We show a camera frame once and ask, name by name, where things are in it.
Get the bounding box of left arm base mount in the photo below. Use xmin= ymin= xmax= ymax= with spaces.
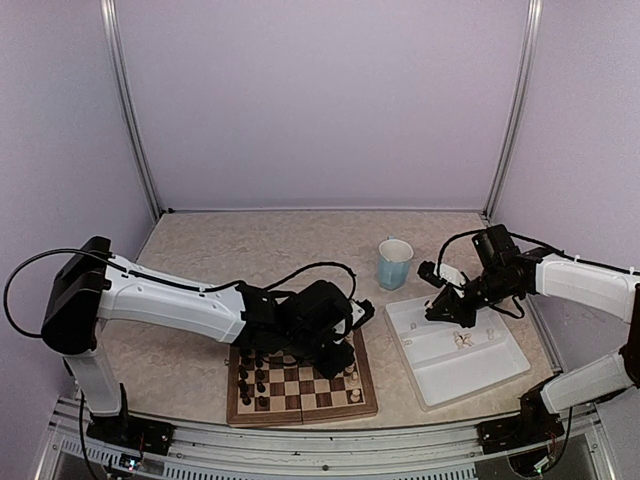
xmin=87 ymin=384 xmax=175 ymax=456

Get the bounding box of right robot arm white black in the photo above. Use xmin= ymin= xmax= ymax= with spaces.
xmin=418 ymin=224 xmax=639 ymax=444

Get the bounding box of light blue mug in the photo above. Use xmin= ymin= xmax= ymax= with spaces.
xmin=377 ymin=237 xmax=414 ymax=291

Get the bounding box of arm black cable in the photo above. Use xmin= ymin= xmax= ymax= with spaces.
xmin=3 ymin=249 xmax=111 ymax=339
xmin=435 ymin=230 xmax=581 ymax=276

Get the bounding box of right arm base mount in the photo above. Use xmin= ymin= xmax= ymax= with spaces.
xmin=476 ymin=389 xmax=565 ymax=454

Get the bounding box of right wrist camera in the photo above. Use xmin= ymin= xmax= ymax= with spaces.
xmin=417 ymin=261 xmax=445 ymax=288

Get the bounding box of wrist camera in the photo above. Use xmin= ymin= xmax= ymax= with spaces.
xmin=417 ymin=261 xmax=445 ymax=288
xmin=351 ymin=299 xmax=375 ymax=330

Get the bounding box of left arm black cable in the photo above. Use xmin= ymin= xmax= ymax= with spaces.
xmin=3 ymin=249 xmax=111 ymax=339

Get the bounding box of wooden chessboard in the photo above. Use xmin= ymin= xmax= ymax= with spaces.
xmin=226 ymin=331 xmax=378 ymax=427

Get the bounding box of row of black chess pieces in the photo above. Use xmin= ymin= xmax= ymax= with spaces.
xmin=237 ymin=349 xmax=270 ymax=412

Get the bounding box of white plastic divided tray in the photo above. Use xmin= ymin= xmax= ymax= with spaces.
xmin=385 ymin=297 xmax=531 ymax=411

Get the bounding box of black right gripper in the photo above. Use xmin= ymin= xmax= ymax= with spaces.
xmin=427 ymin=266 xmax=519 ymax=328

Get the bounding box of aluminium corner post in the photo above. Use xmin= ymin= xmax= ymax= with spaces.
xmin=483 ymin=0 xmax=543 ymax=223
xmin=100 ymin=0 xmax=163 ymax=222

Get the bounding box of front aluminium rail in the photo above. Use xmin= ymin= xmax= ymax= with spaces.
xmin=31 ymin=398 xmax=620 ymax=479

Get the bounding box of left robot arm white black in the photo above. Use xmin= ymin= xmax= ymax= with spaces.
xmin=41 ymin=236 xmax=375 ymax=445

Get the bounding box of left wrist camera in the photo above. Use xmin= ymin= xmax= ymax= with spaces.
xmin=351 ymin=299 xmax=375 ymax=330

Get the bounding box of left aluminium corner post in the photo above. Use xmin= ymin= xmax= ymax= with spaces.
xmin=100 ymin=0 xmax=163 ymax=222

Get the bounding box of right aluminium corner post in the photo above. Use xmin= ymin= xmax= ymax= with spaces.
xmin=483 ymin=0 xmax=543 ymax=223

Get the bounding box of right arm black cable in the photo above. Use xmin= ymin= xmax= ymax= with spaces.
xmin=435 ymin=230 xmax=581 ymax=276

